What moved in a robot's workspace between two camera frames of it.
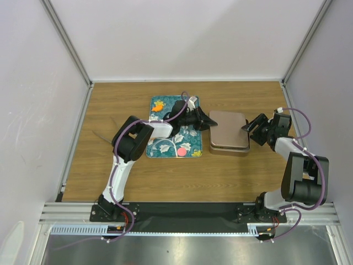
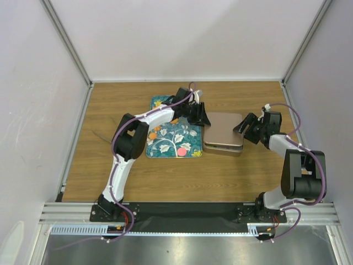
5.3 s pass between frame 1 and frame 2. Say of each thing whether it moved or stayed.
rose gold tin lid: moved
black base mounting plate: stayed
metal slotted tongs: stayed
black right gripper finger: moved
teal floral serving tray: stayed
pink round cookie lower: stayed
